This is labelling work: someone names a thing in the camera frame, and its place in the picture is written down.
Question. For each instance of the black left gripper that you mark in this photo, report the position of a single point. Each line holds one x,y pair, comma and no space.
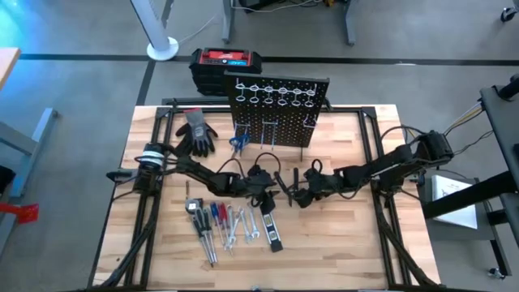
255,184

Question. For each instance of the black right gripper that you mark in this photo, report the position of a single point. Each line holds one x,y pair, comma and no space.
324,186

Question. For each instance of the long silver combination wrench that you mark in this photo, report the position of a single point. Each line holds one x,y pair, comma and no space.
232,227

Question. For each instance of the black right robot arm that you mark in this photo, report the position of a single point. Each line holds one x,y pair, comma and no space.
389,162

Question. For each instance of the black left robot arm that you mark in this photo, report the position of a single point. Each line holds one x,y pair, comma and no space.
202,174

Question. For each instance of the short silver peg hook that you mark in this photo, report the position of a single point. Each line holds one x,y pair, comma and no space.
310,121

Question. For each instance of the silver double prong hook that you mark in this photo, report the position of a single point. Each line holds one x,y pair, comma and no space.
236,130
263,134

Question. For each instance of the black tape measure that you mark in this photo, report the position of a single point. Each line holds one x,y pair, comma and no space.
194,206

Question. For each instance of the black perforated pegboard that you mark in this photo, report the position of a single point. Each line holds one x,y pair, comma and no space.
284,113

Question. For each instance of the grey glove with red cuff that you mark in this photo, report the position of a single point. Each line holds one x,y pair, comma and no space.
198,130

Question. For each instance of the black work glove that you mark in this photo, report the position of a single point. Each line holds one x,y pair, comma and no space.
183,142

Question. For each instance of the red and black toolbox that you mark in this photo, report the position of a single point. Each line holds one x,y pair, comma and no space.
223,57

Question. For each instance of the white booklet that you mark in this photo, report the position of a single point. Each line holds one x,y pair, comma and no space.
454,203

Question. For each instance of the grey desk leg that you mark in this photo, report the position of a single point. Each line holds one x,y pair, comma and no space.
228,24
350,24

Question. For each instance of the white pole with round base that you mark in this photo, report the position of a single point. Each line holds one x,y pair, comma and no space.
162,48

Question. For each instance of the black side cart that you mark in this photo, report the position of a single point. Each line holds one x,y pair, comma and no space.
503,121

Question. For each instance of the black caster wheel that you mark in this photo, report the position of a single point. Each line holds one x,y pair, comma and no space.
496,273
509,15

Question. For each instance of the red object on floor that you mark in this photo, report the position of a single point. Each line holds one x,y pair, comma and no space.
24,213

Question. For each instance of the wooden desk top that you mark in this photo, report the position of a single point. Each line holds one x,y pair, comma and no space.
6,61

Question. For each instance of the black aluminium table frame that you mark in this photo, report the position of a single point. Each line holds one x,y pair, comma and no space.
365,130

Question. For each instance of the grey desk frame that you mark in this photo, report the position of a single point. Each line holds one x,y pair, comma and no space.
40,130

